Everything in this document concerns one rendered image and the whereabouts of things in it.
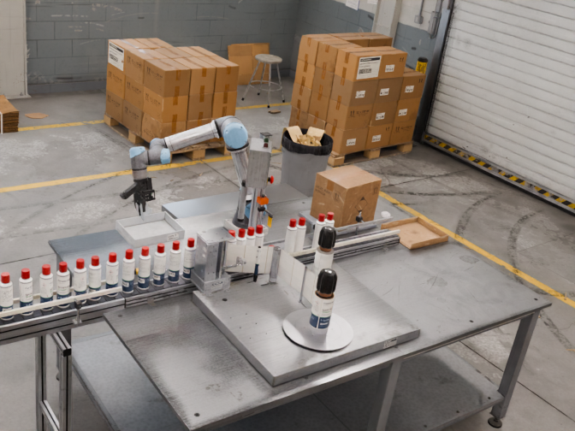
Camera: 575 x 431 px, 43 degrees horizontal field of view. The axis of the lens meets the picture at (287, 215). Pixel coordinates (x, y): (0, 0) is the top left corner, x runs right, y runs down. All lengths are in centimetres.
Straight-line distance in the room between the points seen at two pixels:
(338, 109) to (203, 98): 134
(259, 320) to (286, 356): 26
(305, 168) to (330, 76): 148
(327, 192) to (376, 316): 101
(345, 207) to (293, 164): 213
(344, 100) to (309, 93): 52
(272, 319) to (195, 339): 35
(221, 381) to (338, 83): 478
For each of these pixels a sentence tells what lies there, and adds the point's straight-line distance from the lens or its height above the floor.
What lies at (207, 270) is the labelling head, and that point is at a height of 100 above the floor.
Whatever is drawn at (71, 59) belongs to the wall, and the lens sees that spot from 882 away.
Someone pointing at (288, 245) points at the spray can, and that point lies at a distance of 368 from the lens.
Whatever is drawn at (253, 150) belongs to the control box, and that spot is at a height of 147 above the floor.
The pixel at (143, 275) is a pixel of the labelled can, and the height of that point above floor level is 96.
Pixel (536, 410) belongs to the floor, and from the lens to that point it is 467.
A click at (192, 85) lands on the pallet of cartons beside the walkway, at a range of 689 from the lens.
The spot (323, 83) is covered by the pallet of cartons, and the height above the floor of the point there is 76.
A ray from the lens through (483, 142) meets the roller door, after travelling 806.
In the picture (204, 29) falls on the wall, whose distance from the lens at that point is 953.
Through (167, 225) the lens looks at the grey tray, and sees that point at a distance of 373.
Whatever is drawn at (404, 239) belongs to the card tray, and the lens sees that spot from 425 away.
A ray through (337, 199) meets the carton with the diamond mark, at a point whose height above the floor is 103.
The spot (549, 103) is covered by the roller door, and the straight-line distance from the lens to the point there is 759.
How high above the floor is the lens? 266
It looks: 25 degrees down
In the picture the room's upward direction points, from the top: 9 degrees clockwise
